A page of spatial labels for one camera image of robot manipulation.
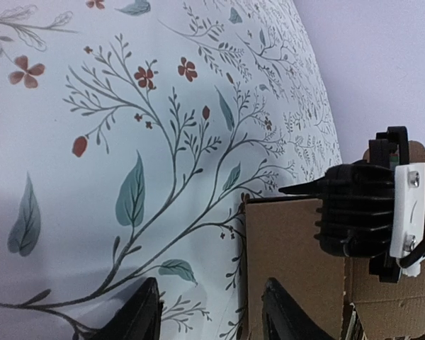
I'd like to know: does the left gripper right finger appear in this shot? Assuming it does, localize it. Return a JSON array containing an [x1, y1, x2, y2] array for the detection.
[[262, 278, 332, 340]]

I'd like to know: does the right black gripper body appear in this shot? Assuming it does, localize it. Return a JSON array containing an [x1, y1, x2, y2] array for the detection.
[[368, 126, 409, 283]]

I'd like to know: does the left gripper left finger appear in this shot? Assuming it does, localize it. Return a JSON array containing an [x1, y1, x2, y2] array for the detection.
[[91, 277, 162, 340]]

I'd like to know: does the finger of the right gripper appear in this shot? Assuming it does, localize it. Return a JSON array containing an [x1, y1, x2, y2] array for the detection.
[[278, 180, 326, 197]]

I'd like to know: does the brown cardboard box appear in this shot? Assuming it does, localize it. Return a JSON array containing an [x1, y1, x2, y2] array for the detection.
[[245, 141, 425, 339]]

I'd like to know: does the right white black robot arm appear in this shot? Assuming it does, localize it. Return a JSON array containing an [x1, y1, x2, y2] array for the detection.
[[279, 126, 425, 283]]

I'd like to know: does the floral patterned table mat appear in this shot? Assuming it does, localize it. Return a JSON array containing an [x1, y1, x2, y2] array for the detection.
[[0, 1, 341, 339]]

